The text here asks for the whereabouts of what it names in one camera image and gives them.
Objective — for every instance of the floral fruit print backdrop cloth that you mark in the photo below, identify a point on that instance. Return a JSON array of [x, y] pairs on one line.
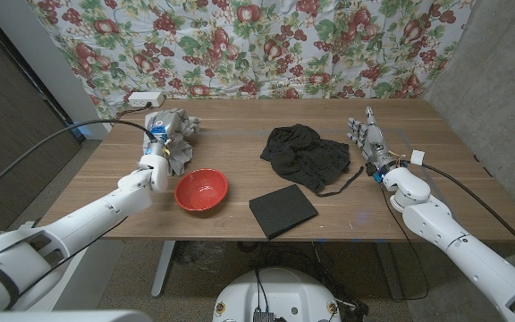
[[248, 49]]

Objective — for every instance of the black folder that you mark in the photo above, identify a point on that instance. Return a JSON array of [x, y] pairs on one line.
[[282, 210]]

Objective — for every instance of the white door frame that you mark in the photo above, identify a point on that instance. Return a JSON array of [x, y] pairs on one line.
[[43, 62]]

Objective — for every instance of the white power strip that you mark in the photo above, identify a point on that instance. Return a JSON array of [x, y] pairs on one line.
[[146, 99]]

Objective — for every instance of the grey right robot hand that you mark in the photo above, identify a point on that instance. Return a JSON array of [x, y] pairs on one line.
[[376, 145]]

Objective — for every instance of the small blue object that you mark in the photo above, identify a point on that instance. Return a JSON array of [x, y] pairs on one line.
[[84, 129]]

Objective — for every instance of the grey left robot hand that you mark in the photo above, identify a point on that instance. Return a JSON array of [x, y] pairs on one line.
[[163, 125]]

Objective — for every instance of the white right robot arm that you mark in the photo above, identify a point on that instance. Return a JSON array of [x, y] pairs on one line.
[[463, 250]]

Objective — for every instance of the white table leg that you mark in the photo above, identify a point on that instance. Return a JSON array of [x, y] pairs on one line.
[[162, 268]]

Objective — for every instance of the red bowl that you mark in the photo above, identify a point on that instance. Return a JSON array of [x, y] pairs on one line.
[[201, 190]]

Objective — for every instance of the black crumpled garment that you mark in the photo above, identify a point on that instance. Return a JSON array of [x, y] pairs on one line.
[[306, 156]]

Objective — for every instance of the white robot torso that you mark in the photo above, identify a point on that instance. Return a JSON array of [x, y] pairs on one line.
[[275, 293]]

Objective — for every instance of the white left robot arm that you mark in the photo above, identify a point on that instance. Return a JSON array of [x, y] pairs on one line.
[[87, 219]]

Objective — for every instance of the grey shirt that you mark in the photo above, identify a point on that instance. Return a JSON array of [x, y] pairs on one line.
[[181, 152]]

